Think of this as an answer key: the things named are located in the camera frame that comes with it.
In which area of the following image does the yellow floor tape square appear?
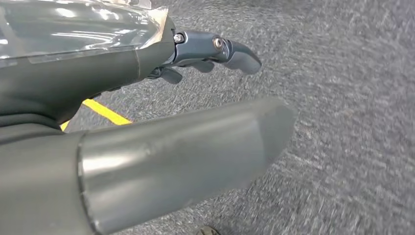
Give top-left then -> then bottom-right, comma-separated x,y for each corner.
60,98 -> 133,132

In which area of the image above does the dark olive floor object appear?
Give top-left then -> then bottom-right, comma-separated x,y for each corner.
196,226 -> 221,235

